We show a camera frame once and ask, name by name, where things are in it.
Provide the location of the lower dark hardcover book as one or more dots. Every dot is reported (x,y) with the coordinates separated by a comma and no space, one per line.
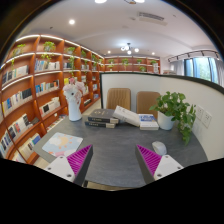
(100,124)

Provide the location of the ceiling chandelier lamp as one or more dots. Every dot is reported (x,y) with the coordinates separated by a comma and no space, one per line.
(129,49)

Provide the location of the ceiling air vent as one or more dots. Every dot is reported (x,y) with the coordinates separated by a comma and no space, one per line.
(148,17)

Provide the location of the upper dark hardcover book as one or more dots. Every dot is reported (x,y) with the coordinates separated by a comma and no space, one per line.
(103,115)

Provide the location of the green plant in white pot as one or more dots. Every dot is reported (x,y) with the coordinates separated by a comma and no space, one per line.
(173,105)

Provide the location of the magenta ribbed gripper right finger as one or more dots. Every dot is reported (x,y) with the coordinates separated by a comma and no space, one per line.
(154,166)

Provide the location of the dark hardcover book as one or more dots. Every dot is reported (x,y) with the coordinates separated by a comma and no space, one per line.
(100,124)
(103,115)

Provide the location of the white hand-shaped vase with flowers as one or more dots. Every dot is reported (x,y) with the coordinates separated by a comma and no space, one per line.
(73,92)

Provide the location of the white wall socket pair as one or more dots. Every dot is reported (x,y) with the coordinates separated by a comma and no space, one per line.
(204,116)

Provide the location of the left tan chair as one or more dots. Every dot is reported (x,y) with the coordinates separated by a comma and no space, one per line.
(118,97)

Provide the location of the orange wooden bookshelf wall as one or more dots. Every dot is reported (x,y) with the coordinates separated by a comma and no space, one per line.
(31,86)

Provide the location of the colourful cartoon mouse pad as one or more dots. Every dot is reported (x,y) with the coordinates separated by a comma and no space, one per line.
(62,144)

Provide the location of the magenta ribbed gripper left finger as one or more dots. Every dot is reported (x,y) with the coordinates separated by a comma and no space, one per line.
(72,167)

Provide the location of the right tan chair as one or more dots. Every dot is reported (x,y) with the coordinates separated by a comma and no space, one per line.
(144,100)

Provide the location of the tan chair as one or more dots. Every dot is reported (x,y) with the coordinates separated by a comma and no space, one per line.
(118,97)
(144,100)

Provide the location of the white computer mouse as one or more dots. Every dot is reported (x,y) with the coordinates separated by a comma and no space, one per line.
(159,148)

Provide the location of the white blue flat book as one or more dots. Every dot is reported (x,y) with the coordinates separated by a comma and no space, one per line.
(148,122)

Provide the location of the white leaning book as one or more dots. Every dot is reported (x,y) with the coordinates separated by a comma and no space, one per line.
(126,116)

